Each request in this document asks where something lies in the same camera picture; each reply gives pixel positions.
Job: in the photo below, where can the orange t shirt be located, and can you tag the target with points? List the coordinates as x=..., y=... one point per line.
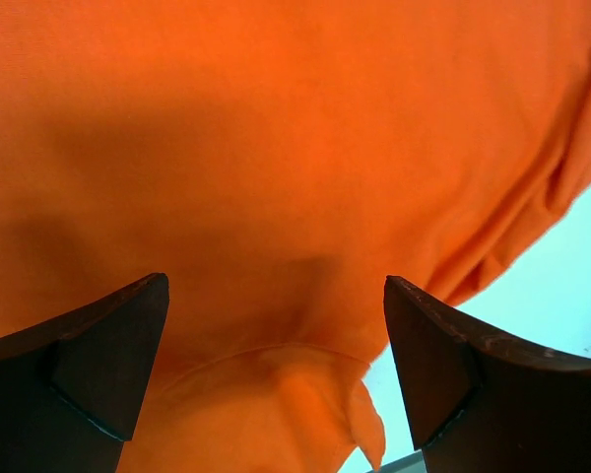
x=278, y=160

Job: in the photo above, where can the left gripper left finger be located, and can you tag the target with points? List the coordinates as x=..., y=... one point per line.
x=72, y=387

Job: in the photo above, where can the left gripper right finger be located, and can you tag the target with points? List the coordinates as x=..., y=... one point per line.
x=479, y=399

